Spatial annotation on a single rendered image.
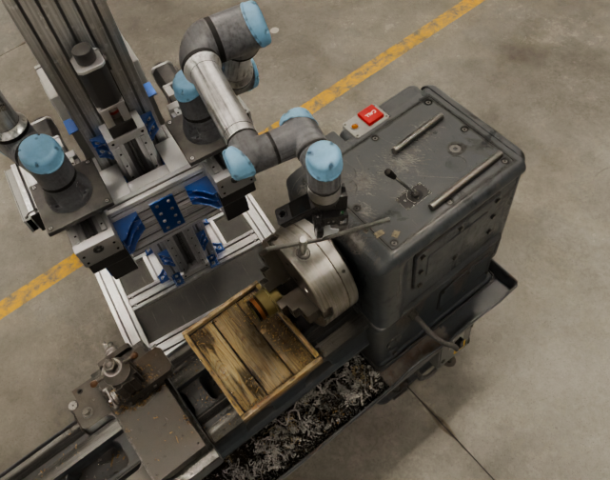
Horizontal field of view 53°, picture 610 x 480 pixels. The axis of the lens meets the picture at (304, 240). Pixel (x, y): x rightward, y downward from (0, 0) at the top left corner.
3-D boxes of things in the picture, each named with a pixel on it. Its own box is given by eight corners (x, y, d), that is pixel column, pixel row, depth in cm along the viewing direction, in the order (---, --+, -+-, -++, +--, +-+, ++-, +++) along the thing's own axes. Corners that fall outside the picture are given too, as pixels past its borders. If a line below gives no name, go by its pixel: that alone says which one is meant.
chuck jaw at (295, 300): (305, 279, 180) (329, 304, 173) (308, 289, 184) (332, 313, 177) (275, 301, 177) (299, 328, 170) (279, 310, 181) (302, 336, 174)
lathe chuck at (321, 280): (287, 251, 205) (282, 205, 177) (347, 322, 194) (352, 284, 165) (265, 267, 203) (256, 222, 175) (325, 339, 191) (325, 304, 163)
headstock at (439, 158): (417, 150, 232) (423, 71, 199) (513, 230, 210) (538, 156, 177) (291, 237, 217) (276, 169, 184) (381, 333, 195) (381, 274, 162)
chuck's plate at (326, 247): (296, 246, 206) (291, 198, 178) (356, 315, 195) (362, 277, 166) (287, 251, 205) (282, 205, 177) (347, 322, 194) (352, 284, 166)
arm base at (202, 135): (177, 123, 211) (168, 103, 203) (216, 105, 214) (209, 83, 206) (195, 151, 204) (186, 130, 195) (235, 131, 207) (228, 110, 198)
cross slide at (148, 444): (138, 341, 195) (133, 335, 192) (209, 450, 175) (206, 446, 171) (92, 373, 191) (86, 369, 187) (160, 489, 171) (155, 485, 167)
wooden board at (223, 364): (258, 285, 209) (256, 279, 205) (324, 363, 192) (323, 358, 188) (184, 337, 201) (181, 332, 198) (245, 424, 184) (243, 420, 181)
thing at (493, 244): (407, 263, 305) (416, 150, 232) (478, 331, 283) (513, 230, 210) (312, 335, 290) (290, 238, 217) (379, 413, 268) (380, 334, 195)
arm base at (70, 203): (41, 189, 202) (27, 170, 194) (84, 168, 205) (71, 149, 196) (54, 221, 194) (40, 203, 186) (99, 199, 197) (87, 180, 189)
